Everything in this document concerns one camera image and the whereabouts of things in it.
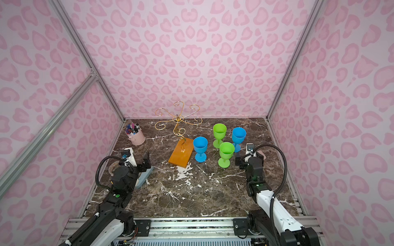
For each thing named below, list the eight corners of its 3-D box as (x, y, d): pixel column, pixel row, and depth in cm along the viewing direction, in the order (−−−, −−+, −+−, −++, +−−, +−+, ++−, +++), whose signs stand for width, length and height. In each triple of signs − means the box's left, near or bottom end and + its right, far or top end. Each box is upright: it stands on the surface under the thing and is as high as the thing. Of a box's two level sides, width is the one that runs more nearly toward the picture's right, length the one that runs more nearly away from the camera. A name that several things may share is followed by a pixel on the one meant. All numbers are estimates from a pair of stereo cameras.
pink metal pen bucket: (130, 146, 107) (123, 134, 97) (134, 135, 113) (127, 123, 103) (143, 146, 107) (136, 134, 97) (146, 135, 113) (140, 123, 103)
